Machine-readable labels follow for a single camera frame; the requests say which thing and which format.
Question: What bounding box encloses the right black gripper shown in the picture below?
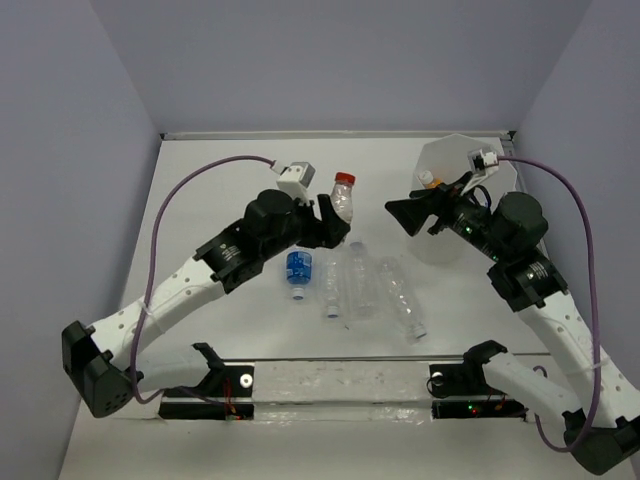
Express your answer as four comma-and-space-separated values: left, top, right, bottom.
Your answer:
384, 170, 509, 262

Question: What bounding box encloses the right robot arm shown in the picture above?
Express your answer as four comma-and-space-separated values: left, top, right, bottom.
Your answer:
385, 184, 639, 475

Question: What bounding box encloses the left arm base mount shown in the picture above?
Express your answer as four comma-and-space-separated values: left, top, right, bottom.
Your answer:
158, 362, 255, 421

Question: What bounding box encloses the orange juice bottle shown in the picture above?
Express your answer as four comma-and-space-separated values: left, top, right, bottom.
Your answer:
417, 170, 442, 189

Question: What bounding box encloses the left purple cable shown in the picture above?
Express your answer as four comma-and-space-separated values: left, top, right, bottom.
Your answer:
128, 154, 279, 404

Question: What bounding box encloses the clear bottle white cap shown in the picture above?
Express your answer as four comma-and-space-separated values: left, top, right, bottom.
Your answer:
320, 250, 344, 319

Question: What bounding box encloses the red cap bottle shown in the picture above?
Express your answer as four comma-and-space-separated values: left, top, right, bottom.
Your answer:
330, 172, 356, 224

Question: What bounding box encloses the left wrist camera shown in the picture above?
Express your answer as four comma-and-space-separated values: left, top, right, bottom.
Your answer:
276, 162, 316, 203

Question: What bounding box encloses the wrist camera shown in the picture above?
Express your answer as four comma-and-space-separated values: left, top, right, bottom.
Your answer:
462, 146, 499, 194
276, 162, 316, 203

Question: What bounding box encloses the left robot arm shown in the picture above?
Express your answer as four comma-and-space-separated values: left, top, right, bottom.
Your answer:
61, 189, 350, 418

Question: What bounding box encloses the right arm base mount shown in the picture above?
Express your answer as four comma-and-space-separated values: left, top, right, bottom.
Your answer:
426, 362, 527, 421

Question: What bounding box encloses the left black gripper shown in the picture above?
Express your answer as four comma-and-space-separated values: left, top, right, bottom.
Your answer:
260, 194, 349, 260

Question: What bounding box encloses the white plastic bin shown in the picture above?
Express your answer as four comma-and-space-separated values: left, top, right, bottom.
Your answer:
407, 133, 518, 265

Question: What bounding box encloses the clear bottle right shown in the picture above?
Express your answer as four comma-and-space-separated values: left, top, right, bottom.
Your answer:
377, 257, 427, 344

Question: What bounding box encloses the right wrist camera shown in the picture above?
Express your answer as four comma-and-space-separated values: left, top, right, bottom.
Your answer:
462, 146, 499, 194

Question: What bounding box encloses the blue label bottle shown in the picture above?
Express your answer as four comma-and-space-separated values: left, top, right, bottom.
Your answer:
285, 249, 313, 301

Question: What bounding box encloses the clear bottle grey cap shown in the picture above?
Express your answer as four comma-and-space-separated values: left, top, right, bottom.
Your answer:
347, 241, 379, 320

